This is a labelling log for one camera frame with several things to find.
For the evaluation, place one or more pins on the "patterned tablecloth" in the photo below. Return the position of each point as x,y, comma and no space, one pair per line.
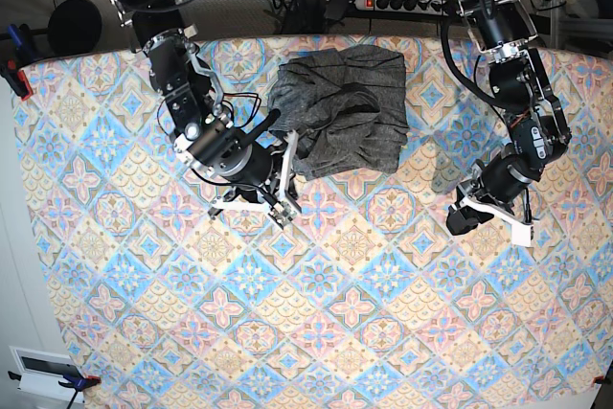
364,301

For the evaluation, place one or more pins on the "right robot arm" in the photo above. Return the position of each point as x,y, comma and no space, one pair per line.
189,88

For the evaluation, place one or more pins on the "white power strip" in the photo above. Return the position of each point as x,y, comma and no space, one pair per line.
403,6

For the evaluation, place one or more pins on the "red clamp bottom right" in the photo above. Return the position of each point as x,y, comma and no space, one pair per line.
602,380

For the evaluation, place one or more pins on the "grey t-shirt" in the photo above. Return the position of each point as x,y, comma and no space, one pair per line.
348,108

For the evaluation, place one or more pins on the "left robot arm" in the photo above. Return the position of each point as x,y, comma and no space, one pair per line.
530,111

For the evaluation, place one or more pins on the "round black stool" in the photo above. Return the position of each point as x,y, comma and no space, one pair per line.
74,28

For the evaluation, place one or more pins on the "white wall box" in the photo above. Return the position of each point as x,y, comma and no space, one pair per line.
41,372

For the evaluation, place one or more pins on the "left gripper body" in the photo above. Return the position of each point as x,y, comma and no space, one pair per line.
504,180

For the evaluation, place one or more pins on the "red black clamp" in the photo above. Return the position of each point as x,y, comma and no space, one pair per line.
16,79

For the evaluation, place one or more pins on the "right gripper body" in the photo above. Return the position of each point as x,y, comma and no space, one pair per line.
227,158

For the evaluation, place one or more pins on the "blue clamp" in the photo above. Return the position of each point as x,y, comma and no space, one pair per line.
23,40

